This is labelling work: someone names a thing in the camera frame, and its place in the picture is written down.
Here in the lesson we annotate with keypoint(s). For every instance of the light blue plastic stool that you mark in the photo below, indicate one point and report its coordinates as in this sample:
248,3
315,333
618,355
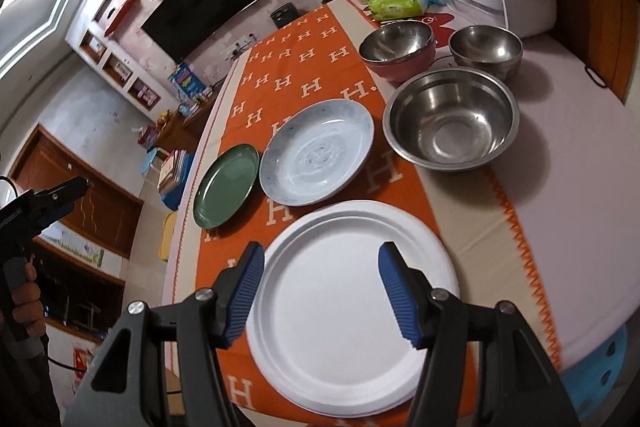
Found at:
595,372

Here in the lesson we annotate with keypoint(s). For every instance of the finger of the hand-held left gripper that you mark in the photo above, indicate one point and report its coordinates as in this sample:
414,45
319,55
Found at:
52,217
62,191

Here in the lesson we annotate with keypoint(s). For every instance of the dark blue plastic stool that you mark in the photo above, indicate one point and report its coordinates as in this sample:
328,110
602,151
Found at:
172,201

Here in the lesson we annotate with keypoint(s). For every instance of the white paper plate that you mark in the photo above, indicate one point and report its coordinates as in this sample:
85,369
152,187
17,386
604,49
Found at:
325,307

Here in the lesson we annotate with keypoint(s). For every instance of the orange patterned table runner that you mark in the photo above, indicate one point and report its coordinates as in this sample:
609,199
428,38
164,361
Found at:
300,72

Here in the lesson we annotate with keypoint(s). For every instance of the stack of books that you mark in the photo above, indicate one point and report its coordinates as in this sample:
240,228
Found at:
174,172

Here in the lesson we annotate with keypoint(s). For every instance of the small steel bowl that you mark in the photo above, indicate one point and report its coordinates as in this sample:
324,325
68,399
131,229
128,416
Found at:
485,47

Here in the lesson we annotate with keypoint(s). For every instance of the black television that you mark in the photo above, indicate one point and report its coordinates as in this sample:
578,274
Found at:
200,7

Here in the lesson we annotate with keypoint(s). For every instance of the black air fryer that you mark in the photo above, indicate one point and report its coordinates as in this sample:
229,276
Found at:
284,14

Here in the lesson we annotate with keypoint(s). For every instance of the wall poster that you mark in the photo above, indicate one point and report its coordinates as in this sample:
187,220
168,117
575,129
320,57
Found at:
75,247

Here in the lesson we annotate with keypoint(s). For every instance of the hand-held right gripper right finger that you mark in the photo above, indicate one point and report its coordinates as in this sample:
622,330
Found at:
400,297

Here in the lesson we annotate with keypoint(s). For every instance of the large steel bowl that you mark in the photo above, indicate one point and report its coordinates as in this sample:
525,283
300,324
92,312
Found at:
450,127

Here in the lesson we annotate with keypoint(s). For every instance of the green plate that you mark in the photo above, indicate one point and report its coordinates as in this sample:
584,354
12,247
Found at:
225,187

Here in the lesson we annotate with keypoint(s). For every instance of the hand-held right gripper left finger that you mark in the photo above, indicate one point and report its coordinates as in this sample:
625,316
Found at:
245,292

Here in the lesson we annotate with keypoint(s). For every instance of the wooden TV cabinet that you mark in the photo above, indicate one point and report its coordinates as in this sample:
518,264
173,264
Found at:
185,127

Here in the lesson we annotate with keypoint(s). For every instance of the red wall shelf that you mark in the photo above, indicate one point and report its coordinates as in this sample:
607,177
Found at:
122,14

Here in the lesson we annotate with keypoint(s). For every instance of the green wet wipes pack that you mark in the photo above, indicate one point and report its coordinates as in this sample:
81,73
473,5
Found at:
397,2

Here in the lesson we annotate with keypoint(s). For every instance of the brown wooden door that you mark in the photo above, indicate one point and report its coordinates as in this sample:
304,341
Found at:
100,212

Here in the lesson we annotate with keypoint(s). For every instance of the pink-sided steel bowl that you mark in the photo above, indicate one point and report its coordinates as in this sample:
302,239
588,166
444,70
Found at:
395,44

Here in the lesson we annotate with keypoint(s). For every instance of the person's left hand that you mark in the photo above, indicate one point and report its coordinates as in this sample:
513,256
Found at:
27,302

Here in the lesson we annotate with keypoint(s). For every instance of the blue printed box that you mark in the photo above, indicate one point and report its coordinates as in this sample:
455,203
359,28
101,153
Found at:
186,81

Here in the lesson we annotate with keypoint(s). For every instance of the round white-legged stool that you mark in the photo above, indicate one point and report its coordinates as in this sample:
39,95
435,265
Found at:
152,162

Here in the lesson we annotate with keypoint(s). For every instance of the pale blue marbled plate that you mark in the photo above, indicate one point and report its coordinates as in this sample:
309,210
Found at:
315,152

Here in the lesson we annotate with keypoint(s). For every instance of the yellow plastic stool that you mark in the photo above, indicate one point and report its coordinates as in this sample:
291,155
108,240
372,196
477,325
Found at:
167,237

